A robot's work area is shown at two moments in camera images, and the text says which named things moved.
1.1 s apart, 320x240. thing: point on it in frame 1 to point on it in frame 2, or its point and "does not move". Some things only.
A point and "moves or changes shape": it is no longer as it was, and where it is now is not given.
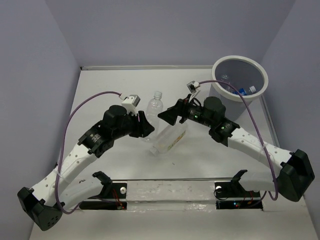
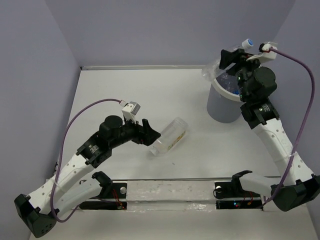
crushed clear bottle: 155,108 to 210,70
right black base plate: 232,195 does not move
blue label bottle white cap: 241,92 moves or changes shape
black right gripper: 181,108 to 228,57
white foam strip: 146,196 does not move
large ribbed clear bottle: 170,138 does not move
